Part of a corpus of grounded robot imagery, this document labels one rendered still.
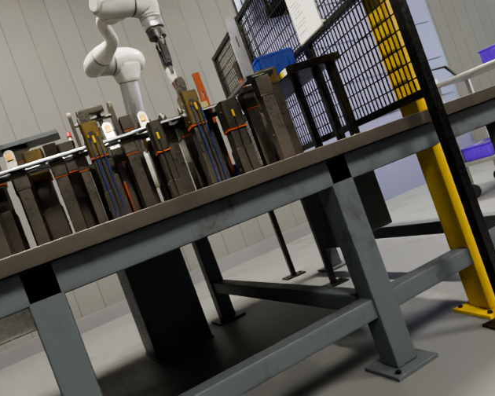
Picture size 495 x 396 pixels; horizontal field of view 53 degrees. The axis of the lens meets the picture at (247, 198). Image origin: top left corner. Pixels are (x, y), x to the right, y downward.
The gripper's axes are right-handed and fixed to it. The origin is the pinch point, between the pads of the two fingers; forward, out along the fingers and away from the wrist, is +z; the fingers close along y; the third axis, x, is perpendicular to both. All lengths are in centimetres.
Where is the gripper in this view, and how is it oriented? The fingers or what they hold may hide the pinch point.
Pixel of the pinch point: (171, 75)
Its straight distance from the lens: 217.7
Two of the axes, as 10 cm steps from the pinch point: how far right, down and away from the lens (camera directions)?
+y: 2.5, -1.0, -9.6
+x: 9.0, -3.4, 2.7
